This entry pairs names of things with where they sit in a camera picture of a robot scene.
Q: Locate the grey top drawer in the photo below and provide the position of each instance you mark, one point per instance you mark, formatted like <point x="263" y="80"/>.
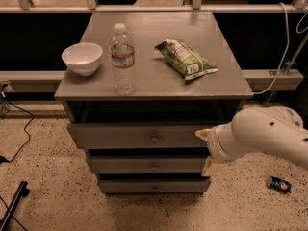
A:
<point x="124" y="136"/>

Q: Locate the grey drawer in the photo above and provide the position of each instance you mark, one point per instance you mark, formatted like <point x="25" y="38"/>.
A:
<point x="155" y="186"/>
<point x="139" y="165"/>
<point x="124" y="136"/>

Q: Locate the grey bottom drawer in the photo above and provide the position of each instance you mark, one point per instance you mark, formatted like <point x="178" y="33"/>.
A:
<point x="155" y="186"/>

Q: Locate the grey wooden drawer cabinet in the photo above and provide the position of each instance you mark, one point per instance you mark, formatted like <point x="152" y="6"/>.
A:
<point x="162" y="95"/>

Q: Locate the white ceramic bowl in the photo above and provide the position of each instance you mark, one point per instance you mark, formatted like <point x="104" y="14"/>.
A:
<point x="83" y="58"/>

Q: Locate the blue soda can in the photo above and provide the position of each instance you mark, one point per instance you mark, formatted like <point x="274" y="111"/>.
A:
<point x="278" y="184"/>

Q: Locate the grey middle drawer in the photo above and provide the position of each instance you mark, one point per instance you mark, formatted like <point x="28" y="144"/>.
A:
<point x="139" y="165"/>

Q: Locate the black stand base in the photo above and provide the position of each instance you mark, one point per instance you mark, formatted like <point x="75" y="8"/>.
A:
<point x="22" y="191"/>

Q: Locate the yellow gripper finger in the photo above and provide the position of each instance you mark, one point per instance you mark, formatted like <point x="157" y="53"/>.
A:
<point x="203" y="134"/>
<point x="212" y="167"/>

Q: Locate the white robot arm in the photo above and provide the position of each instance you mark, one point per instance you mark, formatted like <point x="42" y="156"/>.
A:
<point x="277" y="131"/>

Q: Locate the clear plastic water bottle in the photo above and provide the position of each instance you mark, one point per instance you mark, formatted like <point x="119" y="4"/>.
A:
<point x="122" y="53"/>

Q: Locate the green chip bag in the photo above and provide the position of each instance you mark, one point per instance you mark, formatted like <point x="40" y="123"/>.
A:
<point x="185" y="59"/>

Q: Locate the metal railing frame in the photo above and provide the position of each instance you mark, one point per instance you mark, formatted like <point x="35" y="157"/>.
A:
<point x="92" y="6"/>

